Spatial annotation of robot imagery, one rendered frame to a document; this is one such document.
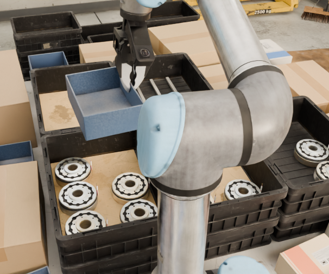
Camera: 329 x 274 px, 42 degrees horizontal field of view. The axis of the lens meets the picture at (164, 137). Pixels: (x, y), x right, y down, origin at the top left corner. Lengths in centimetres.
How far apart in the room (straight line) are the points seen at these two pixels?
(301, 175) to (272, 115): 78
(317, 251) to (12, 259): 79
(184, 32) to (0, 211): 116
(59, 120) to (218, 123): 100
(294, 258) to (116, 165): 57
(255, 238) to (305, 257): 15
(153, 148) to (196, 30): 147
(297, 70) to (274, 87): 122
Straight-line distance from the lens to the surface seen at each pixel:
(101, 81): 118
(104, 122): 101
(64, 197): 119
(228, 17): 78
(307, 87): 176
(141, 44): 99
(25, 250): 113
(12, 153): 157
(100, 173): 129
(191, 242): 72
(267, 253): 131
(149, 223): 103
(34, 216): 116
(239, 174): 132
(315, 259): 124
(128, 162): 132
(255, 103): 60
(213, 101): 59
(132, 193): 118
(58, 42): 275
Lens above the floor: 171
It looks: 38 degrees down
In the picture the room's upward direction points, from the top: 3 degrees clockwise
